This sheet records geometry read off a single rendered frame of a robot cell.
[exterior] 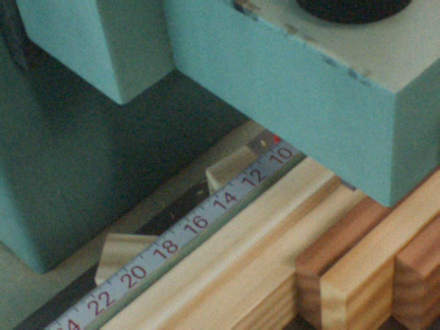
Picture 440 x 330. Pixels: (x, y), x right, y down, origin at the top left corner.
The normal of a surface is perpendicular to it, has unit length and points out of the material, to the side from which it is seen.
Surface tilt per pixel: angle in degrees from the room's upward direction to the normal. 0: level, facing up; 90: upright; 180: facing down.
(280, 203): 0
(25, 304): 0
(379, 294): 90
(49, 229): 90
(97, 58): 90
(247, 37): 90
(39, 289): 0
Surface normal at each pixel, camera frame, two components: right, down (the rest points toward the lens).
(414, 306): -0.72, 0.57
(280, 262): -0.10, -0.66
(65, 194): 0.69, 0.50
